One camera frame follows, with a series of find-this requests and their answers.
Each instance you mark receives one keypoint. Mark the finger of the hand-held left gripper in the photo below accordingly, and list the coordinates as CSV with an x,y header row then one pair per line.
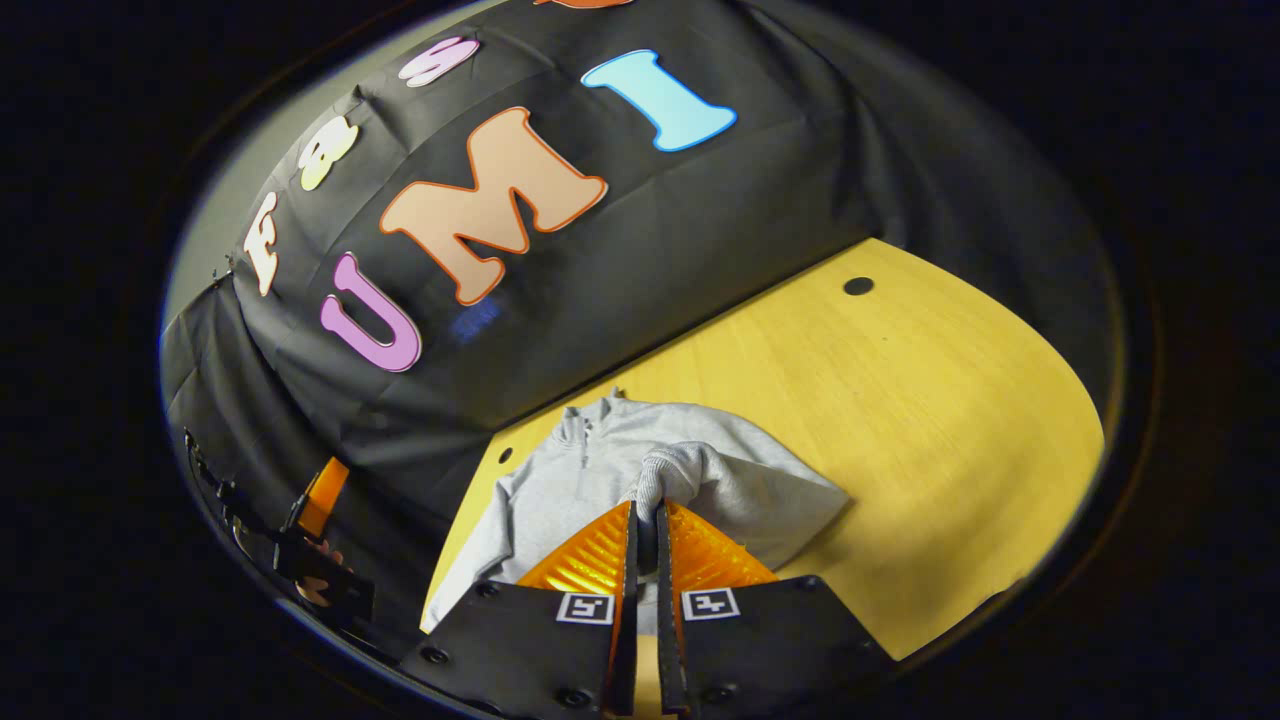
x,y
325,495

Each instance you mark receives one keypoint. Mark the grey zip-neck sweatshirt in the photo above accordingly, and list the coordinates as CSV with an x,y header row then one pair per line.
x,y
590,470

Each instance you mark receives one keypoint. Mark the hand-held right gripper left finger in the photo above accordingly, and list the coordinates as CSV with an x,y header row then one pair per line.
x,y
520,650

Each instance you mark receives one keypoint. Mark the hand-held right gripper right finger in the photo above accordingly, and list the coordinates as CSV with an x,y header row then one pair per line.
x,y
770,640

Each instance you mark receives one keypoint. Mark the black backdrop cloth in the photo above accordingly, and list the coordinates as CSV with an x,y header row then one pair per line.
x,y
680,220

